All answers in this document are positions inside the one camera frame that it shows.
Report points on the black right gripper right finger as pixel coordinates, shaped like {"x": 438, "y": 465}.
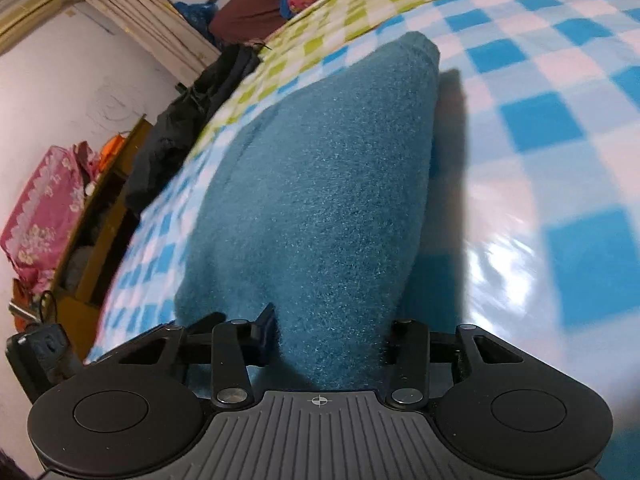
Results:
{"x": 419, "y": 364}

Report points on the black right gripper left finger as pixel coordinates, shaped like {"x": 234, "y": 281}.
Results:
{"x": 233, "y": 346}

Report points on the teal knitted sweater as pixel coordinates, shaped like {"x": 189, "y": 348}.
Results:
{"x": 317, "y": 208}

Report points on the black clothing pile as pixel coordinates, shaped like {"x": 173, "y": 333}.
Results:
{"x": 177, "y": 129}

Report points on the wooden shelf cabinet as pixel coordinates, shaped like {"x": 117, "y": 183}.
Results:
{"x": 95, "y": 248}

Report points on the blue white checkered bedsheet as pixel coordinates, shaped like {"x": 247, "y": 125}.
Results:
{"x": 532, "y": 229}

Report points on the pink floral cloth bundle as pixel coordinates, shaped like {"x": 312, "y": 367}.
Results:
{"x": 53, "y": 199}

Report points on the orange item on cabinet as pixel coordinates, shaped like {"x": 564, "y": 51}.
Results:
{"x": 110, "y": 151}

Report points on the green white checkered bedsheet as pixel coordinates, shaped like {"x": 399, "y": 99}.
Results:
{"x": 332, "y": 34}

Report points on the beige curtain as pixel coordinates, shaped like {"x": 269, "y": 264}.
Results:
{"x": 157, "y": 27}

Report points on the maroon mattress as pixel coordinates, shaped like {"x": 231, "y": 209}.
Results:
{"x": 240, "y": 21}

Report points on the blue bag by curtain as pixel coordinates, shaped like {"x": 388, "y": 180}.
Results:
{"x": 199, "y": 16}

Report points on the black device with strap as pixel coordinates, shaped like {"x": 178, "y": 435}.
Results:
{"x": 40, "y": 353}

